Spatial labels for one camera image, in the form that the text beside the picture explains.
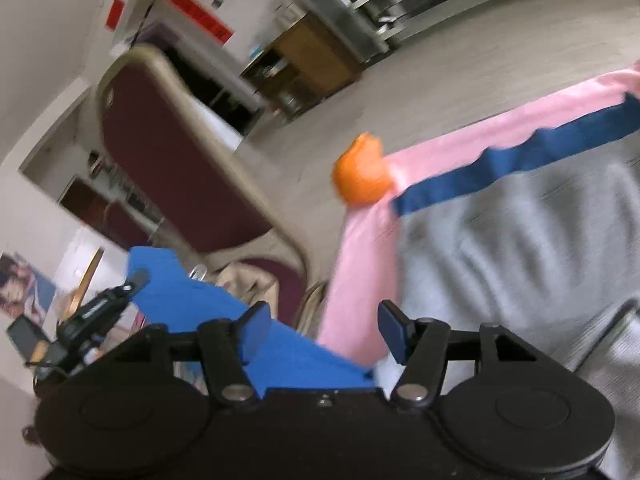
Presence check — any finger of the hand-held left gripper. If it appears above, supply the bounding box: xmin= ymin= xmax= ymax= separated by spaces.
xmin=56 ymin=269 xmax=152 ymax=357

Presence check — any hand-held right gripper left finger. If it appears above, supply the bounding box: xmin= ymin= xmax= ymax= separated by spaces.
xmin=107 ymin=301 xmax=273 ymax=409

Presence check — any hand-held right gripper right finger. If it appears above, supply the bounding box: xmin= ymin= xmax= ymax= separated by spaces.
xmin=377 ymin=300 xmax=551 ymax=409

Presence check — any blue cloth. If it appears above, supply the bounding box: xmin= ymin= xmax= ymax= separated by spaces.
xmin=126 ymin=246 xmax=377 ymax=392

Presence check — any grey sweater with navy band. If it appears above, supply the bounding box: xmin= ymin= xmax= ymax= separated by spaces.
xmin=372 ymin=102 xmax=640 ymax=480

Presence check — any cardboard box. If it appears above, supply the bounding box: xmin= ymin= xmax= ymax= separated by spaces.
xmin=215 ymin=262 xmax=279 ymax=312

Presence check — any pink blanket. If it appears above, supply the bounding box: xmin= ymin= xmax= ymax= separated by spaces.
xmin=317 ymin=60 xmax=640 ymax=367

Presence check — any dark screen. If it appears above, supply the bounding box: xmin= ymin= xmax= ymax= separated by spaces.
xmin=6 ymin=312 xmax=52 ymax=362

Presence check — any dark wooden cupboard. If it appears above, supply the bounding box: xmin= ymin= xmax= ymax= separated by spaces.
xmin=59 ymin=150 xmax=167 ymax=252

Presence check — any orange fruit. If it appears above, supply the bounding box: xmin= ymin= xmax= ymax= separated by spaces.
xmin=332 ymin=133 xmax=393 ymax=206

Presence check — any wooden cabinet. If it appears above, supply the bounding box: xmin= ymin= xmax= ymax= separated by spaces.
xmin=240 ymin=12 xmax=364 ymax=119

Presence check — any small red paper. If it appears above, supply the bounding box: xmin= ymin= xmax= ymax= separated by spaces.
xmin=105 ymin=0 xmax=127 ymax=32

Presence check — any grey metal media stand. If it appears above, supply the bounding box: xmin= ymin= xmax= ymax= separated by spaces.
xmin=280 ymin=0 xmax=581 ymax=56

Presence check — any long red banner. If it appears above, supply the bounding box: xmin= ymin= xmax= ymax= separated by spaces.
xmin=147 ymin=0 xmax=235 ymax=44

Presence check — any wall poster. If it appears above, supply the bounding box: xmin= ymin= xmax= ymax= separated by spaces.
xmin=0 ymin=252 xmax=57 ymax=322

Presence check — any maroon chair with beige frame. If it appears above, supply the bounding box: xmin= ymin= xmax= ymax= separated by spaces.
xmin=97 ymin=44 xmax=328 ymax=341

